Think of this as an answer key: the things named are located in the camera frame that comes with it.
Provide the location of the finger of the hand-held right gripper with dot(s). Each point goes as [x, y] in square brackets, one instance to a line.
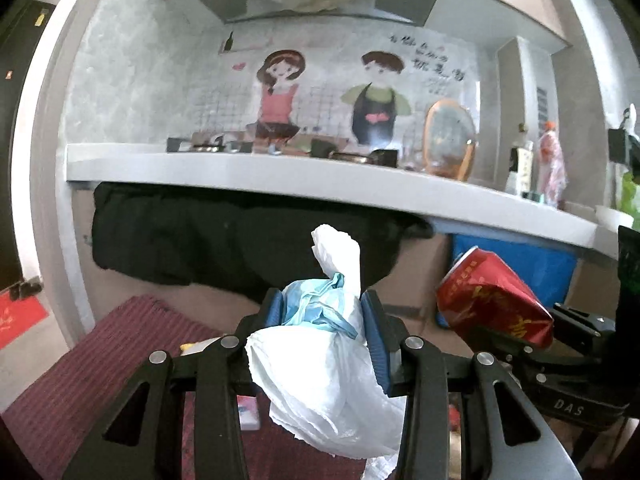
[580, 320]
[522, 351]

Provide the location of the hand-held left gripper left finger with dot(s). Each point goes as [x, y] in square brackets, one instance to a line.
[274, 310]

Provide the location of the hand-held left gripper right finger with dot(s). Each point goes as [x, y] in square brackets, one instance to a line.
[375, 340]

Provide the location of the blue face mask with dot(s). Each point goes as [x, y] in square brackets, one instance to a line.
[310, 305]

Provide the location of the crushed red can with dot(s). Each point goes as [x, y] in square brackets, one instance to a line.
[490, 300]

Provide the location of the white tissue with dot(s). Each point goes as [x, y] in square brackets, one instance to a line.
[310, 385]

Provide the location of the yellow wrapper scrap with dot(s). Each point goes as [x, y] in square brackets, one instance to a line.
[190, 347]

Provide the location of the black cloth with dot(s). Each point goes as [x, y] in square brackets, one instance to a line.
[200, 235]

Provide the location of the small white pink packet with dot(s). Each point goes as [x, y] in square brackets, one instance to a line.
[248, 415]

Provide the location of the small green jar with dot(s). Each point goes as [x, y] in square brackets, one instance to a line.
[532, 197]

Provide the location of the green plastic bag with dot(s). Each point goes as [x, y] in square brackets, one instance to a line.
[630, 195]

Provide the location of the grey stone counter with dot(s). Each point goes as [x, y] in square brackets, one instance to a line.
[300, 175]

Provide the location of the pink wrapped bottle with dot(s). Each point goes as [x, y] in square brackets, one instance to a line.
[550, 170]

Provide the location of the white bottle with black cap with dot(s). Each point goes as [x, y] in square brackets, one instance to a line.
[522, 170]

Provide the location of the black hanging holder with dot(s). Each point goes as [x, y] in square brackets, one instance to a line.
[620, 145]

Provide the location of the dark red plaid mat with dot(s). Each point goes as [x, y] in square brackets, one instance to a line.
[75, 385]

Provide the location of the orange framed oval mirror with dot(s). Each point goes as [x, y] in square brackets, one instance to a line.
[447, 140]

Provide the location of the black shoe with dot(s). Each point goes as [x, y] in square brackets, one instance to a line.
[12, 292]
[31, 287]

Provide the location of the red door mat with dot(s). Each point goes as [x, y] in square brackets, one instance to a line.
[20, 317]

